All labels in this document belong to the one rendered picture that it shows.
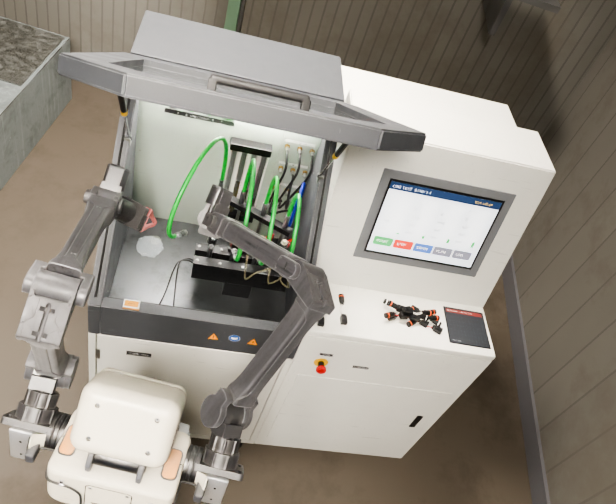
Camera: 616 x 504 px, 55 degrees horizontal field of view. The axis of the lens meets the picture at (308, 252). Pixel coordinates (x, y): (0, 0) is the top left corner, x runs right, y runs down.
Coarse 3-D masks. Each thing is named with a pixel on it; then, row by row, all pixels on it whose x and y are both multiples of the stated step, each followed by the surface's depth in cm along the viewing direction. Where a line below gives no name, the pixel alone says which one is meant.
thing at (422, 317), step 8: (392, 304) 208; (392, 312) 205; (400, 312) 207; (408, 312) 206; (416, 312) 211; (424, 312) 209; (432, 312) 210; (416, 320) 208; (424, 320) 209; (432, 320) 210; (432, 328) 209; (440, 328) 208
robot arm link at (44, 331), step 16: (48, 272) 106; (32, 288) 104; (48, 288) 104; (64, 288) 105; (32, 304) 103; (48, 304) 104; (64, 304) 105; (32, 320) 103; (48, 320) 104; (64, 320) 105; (16, 336) 103; (32, 336) 103; (48, 336) 104; (32, 352) 131; (48, 352) 112; (64, 352) 128; (32, 368) 131; (48, 368) 124; (64, 368) 131; (64, 384) 135
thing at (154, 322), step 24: (120, 312) 186; (144, 312) 187; (168, 312) 189; (192, 312) 192; (216, 312) 194; (120, 336) 196; (144, 336) 197; (168, 336) 197; (192, 336) 197; (264, 336) 197
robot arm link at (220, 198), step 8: (216, 192) 165; (224, 192) 164; (232, 192) 167; (208, 200) 166; (216, 200) 165; (224, 200) 165; (216, 208) 164; (224, 208) 166; (208, 216) 160; (208, 224) 159
